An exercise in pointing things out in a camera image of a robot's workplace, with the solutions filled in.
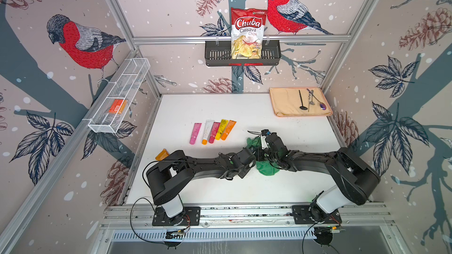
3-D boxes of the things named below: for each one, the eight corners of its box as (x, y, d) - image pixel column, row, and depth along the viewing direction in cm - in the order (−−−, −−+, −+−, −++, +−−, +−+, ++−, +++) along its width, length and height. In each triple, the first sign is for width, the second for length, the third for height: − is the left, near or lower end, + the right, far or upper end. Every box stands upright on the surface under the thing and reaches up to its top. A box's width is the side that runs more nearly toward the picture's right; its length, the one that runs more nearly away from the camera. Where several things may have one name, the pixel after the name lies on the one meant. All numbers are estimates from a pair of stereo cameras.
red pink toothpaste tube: (206, 142, 99) (206, 141, 97) (213, 123, 107) (213, 121, 106) (213, 144, 98) (213, 142, 96) (220, 124, 107) (220, 122, 105)
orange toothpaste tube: (220, 139, 101) (220, 136, 99) (229, 121, 109) (229, 118, 107) (227, 141, 99) (227, 139, 98) (236, 123, 108) (236, 121, 106)
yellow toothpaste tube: (214, 139, 100) (214, 137, 98) (221, 121, 109) (221, 118, 107) (221, 141, 100) (221, 138, 98) (228, 122, 108) (228, 119, 106)
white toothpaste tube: (199, 144, 98) (199, 142, 97) (207, 121, 109) (207, 119, 107) (207, 145, 98) (206, 143, 96) (214, 121, 108) (213, 119, 107)
